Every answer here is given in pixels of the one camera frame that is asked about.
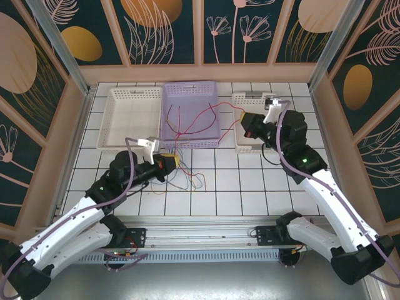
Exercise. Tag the white perforated plastic basket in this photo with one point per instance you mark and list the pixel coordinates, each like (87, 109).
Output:
(128, 115)

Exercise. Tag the purple perforated plastic basket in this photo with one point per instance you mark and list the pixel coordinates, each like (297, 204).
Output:
(200, 93)

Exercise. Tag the aluminium frame post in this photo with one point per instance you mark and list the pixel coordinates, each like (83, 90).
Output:
(62, 53)
(331, 47)

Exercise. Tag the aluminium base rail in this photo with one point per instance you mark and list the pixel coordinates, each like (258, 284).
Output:
(200, 234)

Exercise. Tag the aluminium side rail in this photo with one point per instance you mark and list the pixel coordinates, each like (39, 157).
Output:
(327, 150)
(74, 150)

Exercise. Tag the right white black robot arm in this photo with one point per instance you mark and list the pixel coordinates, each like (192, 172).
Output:
(359, 265)

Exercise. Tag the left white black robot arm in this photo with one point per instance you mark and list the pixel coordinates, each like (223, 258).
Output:
(31, 278)

